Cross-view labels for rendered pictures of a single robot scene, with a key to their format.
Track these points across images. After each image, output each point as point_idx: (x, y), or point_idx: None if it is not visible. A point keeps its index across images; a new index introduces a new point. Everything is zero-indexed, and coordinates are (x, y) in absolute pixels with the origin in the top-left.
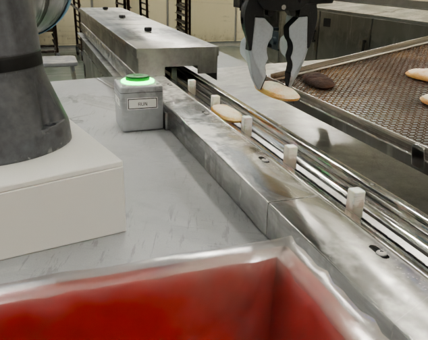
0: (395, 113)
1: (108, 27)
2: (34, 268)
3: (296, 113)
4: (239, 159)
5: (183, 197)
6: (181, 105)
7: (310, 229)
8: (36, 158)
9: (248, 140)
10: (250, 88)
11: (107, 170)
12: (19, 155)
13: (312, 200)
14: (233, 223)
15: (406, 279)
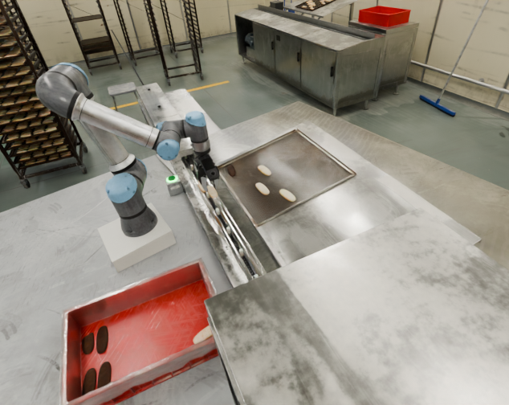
0: (247, 192)
1: (155, 124)
2: (157, 257)
3: None
4: (202, 216)
5: (189, 227)
6: (188, 185)
7: (214, 243)
8: (151, 231)
9: (206, 205)
10: (216, 155)
11: (168, 233)
12: (147, 231)
13: (217, 231)
14: (201, 236)
15: (229, 255)
